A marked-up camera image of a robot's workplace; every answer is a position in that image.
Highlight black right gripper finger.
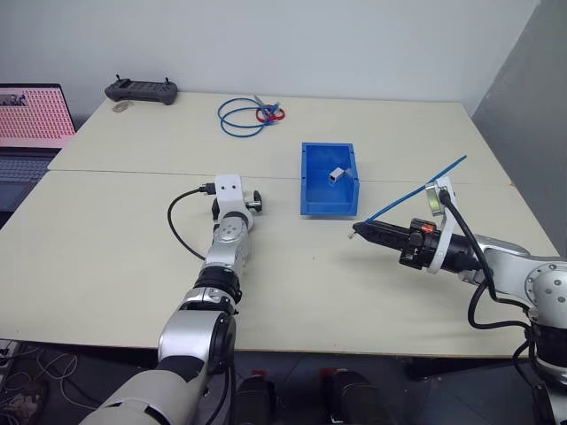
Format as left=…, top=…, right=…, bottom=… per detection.
left=356, top=229, right=411, bottom=255
left=352, top=220, right=413, bottom=243

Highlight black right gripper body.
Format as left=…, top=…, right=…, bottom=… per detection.
left=398, top=217, right=445, bottom=271

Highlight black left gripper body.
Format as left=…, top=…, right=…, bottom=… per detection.
left=242, top=189, right=266, bottom=215

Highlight straight blue ethernet cable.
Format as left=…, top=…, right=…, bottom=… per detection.
left=347, top=154, right=469, bottom=241

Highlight blue plastic bin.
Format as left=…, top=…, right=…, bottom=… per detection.
left=299, top=142, right=361, bottom=218

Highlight dark grey handheld controller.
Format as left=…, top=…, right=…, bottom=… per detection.
left=104, top=73, right=179, bottom=106

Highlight dark rounded robot foot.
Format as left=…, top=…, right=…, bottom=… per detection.
left=319, top=367, right=389, bottom=425
left=233, top=369, right=278, bottom=425

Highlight laptop with pink screen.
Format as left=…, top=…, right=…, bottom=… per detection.
left=0, top=82, right=77, bottom=213

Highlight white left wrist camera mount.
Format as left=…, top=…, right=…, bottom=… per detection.
left=214, top=174, right=252, bottom=219

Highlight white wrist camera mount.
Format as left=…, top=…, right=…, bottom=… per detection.
left=214, top=174, right=252, bottom=219
left=423, top=175, right=458, bottom=274

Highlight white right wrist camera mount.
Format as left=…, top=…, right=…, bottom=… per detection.
left=423, top=175, right=458, bottom=274

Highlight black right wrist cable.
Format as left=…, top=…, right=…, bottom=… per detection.
left=437, top=187, right=540, bottom=371

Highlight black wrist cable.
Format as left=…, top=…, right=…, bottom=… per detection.
left=167, top=182, right=218, bottom=262
left=437, top=187, right=540, bottom=371

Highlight coiled blue ethernet cable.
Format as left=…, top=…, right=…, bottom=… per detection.
left=216, top=96, right=283, bottom=138

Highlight coiled red cable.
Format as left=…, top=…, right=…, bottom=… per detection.
left=255, top=105, right=288, bottom=124

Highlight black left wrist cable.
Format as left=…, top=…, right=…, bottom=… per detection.
left=167, top=182, right=218, bottom=262

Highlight white floor cables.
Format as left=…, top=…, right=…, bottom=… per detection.
left=0, top=338, right=105, bottom=425

